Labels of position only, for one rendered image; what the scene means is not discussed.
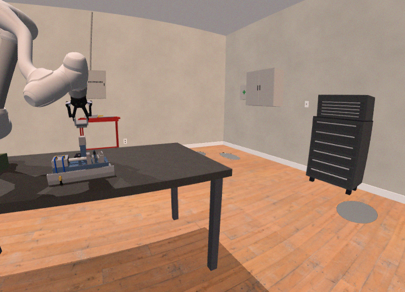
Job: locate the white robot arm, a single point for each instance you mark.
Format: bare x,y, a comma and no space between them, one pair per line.
43,87

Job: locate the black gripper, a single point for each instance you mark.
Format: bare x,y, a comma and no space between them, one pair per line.
79,103

